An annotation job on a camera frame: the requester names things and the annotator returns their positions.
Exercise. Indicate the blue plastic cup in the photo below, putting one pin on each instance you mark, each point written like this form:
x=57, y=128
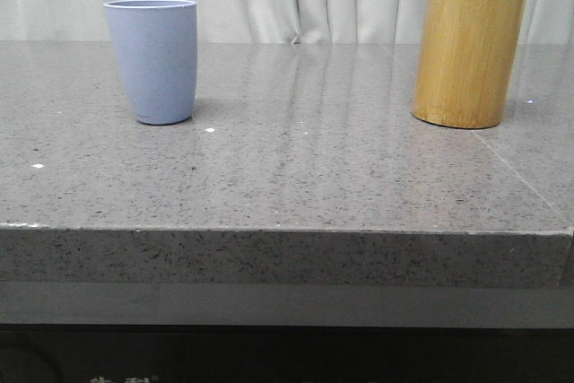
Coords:
x=155, y=42

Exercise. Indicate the bamboo cylindrical holder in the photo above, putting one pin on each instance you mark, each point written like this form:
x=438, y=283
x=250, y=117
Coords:
x=465, y=64

